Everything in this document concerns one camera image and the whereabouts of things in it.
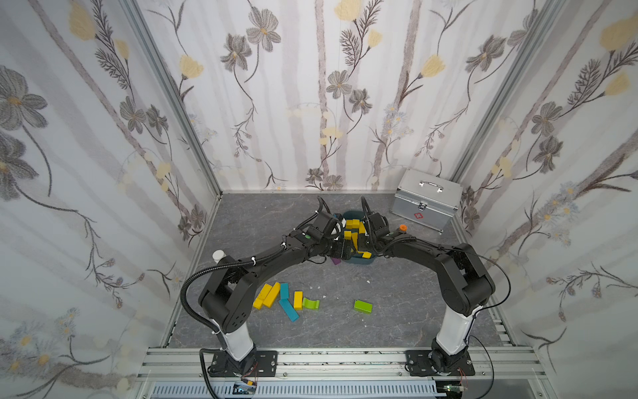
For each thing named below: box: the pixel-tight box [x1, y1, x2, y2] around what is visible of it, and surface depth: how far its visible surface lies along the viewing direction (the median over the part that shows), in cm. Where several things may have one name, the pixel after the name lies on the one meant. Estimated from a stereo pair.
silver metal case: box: [390, 168, 463, 232], surface depth 104 cm
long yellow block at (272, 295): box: [262, 281, 281, 309], surface depth 89 cm
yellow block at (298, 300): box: [293, 290, 304, 311], surface depth 86 cm
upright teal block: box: [279, 282, 290, 300], surface depth 90 cm
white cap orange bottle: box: [211, 249, 227, 264], surface depth 92 cm
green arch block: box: [302, 297, 320, 310], surface depth 86 cm
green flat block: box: [353, 299, 373, 314], surface depth 86 cm
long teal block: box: [278, 298, 300, 323], surface depth 86 cm
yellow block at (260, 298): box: [252, 283, 273, 311], surface depth 88 cm
